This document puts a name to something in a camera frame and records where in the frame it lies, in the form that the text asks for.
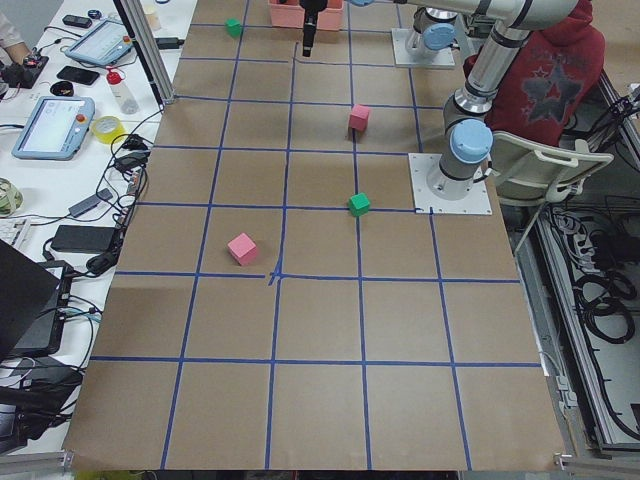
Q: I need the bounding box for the yellow tape roll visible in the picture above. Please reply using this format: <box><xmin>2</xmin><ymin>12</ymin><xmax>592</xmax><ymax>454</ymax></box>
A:
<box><xmin>90</xmin><ymin>116</ymin><xmax>126</xmax><ymax>145</ymax></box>

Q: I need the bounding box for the pink cube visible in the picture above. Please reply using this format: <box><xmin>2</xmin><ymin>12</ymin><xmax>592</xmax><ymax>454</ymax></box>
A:
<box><xmin>227</xmin><ymin>233</ymin><xmax>259</xmax><ymax>266</ymax></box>
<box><xmin>348</xmin><ymin>104</ymin><xmax>371</xmax><ymax>132</ymax></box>

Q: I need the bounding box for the pink plastic bin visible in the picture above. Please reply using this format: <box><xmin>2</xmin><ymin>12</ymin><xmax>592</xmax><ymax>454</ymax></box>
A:
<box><xmin>268</xmin><ymin>0</ymin><xmax>344</xmax><ymax>31</ymax></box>

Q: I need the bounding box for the black power adapter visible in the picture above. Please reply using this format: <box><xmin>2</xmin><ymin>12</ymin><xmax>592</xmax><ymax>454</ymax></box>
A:
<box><xmin>51</xmin><ymin>225</ymin><xmax>116</xmax><ymax>253</ymax></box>

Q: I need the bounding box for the beige plastic chair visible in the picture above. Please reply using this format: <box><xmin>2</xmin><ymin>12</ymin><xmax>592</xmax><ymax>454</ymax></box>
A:
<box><xmin>490</xmin><ymin>131</ymin><xmax>613</xmax><ymax>254</ymax></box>

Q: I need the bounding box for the near blue teach pendant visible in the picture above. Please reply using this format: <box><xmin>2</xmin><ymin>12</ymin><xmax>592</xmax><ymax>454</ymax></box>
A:
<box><xmin>12</xmin><ymin>96</ymin><xmax>95</xmax><ymax>161</ymax></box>

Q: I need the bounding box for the grey usb hub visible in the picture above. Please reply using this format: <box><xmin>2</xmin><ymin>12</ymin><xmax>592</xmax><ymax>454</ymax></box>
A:
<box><xmin>68</xmin><ymin>188</ymin><xmax>113</xmax><ymax>218</ymax></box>

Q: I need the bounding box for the pink cube near centre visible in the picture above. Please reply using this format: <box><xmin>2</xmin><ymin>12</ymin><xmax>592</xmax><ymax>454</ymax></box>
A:
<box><xmin>227</xmin><ymin>233</ymin><xmax>259</xmax><ymax>266</ymax></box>

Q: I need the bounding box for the person in red hoodie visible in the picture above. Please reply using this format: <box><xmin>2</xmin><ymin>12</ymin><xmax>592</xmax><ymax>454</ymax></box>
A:
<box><xmin>484</xmin><ymin>0</ymin><xmax>606</xmax><ymax>146</ymax></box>

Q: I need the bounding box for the black laptop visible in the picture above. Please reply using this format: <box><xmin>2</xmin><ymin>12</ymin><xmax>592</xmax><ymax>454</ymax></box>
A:
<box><xmin>1</xmin><ymin>242</ymin><xmax>72</xmax><ymax>360</ymax></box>

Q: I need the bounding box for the aluminium frame post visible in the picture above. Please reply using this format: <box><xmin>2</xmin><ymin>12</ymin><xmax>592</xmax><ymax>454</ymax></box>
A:
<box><xmin>113</xmin><ymin>0</ymin><xmax>175</xmax><ymax>107</ymax></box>

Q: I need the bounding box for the black smartphone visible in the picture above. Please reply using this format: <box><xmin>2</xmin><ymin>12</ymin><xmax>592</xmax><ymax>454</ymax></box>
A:
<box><xmin>56</xmin><ymin>66</ymin><xmax>100</xmax><ymax>86</ymax></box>

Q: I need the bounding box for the pink cube far side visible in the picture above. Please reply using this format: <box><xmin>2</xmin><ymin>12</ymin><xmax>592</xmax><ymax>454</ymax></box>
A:
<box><xmin>348</xmin><ymin>104</ymin><xmax>371</xmax><ymax>132</ymax></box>

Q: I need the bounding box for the clear bottle red cap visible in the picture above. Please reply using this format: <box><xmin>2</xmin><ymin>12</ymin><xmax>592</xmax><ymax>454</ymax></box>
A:
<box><xmin>106</xmin><ymin>68</ymin><xmax>139</xmax><ymax>115</ymax></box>

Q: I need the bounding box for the far blue teach pendant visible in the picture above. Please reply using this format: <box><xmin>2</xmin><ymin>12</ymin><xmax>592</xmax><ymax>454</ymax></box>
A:
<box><xmin>64</xmin><ymin>19</ymin><xmax>133</xmax><ymax>67</ymax></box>

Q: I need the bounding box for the green cube centre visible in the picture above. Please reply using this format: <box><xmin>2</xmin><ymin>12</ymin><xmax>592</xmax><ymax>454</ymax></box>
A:
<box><xmin>348</xmin><ymin>192</ymin><xmax>371</xmax><ymax>217</ymax></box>

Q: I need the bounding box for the black round dish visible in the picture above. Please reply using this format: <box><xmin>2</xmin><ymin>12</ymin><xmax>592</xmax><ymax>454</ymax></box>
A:
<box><xmin>50</xmin><ymin>80</ymin><xmax>75</xmax><ymax>97</ymax></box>

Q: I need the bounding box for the green cube far corner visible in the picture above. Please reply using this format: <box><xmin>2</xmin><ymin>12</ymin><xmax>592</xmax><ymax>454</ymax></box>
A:
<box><xmin>225</xmin><ymin>18</ymin><xmax>243</xmax><ymax>38</ymax></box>

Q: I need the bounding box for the blue teach pendant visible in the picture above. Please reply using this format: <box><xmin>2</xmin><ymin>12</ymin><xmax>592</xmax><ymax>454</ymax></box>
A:
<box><xmin>12</xmin><ymin>96</ymin><xmax>95</xmax><ymax>161</ymax></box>
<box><xmin>64</xmin><ymin>19</ymin><xmax>133</xmax><ymax>67</ymax></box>

